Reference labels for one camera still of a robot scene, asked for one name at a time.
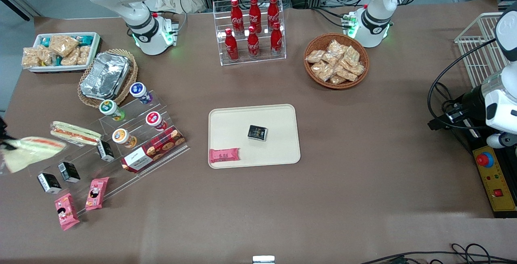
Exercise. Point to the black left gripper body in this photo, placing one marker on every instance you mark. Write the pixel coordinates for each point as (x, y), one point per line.
(472, 99)

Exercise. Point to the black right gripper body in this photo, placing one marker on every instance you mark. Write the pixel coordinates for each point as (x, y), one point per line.
(2, 128)

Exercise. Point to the plastic-wrapped sandwich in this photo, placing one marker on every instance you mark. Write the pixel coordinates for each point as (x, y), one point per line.
(32, 154)
(74, 133)

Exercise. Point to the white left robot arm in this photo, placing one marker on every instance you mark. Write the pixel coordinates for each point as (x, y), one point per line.
(377, 9)

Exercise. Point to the cream plastic tray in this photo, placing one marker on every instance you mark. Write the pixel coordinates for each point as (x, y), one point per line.
(242, 122)

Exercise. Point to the small black snack carton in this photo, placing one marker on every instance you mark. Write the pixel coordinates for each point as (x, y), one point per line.
(49, 183)
(106, 151)
(257, 133)
(69, 172)

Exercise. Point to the puffed rice cracker pack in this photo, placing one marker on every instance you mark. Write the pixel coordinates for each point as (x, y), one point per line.
(46, 55)
(70, 57)
(64, 45)
(83, 55)
(31, 57)

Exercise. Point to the yellow-panel black control box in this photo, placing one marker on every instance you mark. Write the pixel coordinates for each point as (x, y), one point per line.
(494, 183)

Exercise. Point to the white rectangular bin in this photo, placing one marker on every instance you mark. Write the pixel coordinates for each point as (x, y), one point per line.
(60, 70)

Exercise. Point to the clear acrylic tiered stand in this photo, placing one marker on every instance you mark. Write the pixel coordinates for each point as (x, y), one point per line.
(135, 114)
(85, 163)

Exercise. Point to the teal snack packet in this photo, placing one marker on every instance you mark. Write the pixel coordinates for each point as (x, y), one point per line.
(86, 39)
(45, 42)

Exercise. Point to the pink cartoon snack pack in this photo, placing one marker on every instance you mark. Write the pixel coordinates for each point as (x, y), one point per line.
(97, 193)
(66, 212)

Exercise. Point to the green gum jar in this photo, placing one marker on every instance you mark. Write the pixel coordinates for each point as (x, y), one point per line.
(110, 108)

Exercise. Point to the aluminium foil container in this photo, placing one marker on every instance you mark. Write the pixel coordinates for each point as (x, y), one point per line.
(105, 76)

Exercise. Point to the orange gum jar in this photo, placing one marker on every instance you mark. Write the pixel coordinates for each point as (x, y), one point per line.
(123, 137)

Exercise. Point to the clear-wrapped crispy snack packet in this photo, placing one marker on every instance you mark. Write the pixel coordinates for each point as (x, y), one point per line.
(357, 69)
(323, 71)
(346, 73)
(336, 49)
(351, 56)
(315, 56)
(337, 80)

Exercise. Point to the oval wicker basket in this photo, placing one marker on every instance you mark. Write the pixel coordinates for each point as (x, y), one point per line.
(133, 74)

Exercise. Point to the blue gum jar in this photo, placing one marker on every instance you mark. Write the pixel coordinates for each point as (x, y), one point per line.
(139, 91)

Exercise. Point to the red gum jar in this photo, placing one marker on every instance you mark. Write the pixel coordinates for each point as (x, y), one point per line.
(155, 120)

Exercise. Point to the red plaid cookie box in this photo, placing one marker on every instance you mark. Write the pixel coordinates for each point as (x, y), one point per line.
(155, 147)

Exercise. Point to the round wicker basket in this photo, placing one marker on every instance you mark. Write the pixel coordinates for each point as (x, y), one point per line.
(313, 46)

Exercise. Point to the red cola bottle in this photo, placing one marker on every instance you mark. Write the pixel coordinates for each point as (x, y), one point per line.
(231, 48)
(255, 15)
(253, 45)
(236, 17)
(276, 42)
(273, 13)

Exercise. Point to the pink wafer bar wrapper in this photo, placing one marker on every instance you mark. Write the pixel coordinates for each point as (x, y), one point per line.
(224, 156)

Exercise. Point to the clear acrylic bottle rack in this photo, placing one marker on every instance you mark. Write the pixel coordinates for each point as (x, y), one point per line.
(218, 34)

